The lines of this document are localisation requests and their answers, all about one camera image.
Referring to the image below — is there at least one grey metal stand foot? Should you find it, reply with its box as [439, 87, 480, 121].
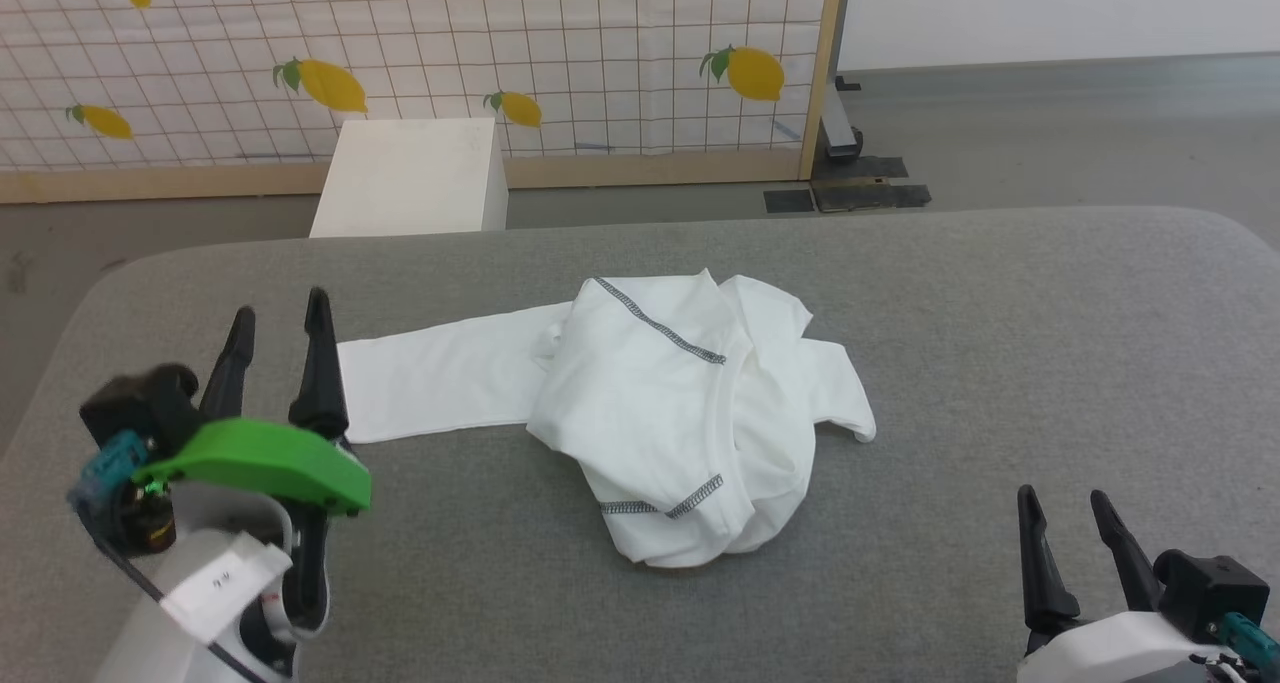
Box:
[820, 76, 867, 161]

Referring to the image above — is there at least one large black floor plate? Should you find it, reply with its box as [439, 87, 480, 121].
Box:
[811, 156, 933, 214]

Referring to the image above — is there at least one white box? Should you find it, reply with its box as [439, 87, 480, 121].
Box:
[309, 117, 509, 239]

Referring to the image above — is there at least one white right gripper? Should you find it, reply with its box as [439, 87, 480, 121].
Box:
[1017, 484, 1237, 683]

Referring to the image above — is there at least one thin black cable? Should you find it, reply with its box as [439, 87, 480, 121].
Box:
[78, 511, 273, 683]

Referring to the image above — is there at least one white paper label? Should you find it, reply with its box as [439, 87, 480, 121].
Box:
[160, 537, 293, 646]

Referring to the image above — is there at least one teal cable connector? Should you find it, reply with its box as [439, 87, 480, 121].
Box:
[1214, 612, 1280, 670]
[67, 428, 158, 520]

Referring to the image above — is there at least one lemon print grid cloth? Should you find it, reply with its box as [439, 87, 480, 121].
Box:
[0, 0, 833, 172]

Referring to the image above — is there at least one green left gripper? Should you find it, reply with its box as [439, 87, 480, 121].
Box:
[133, 287, 372, 518]

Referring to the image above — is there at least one white garment with grey stitching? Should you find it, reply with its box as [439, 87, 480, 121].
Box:
[336, 268, 879, 571]

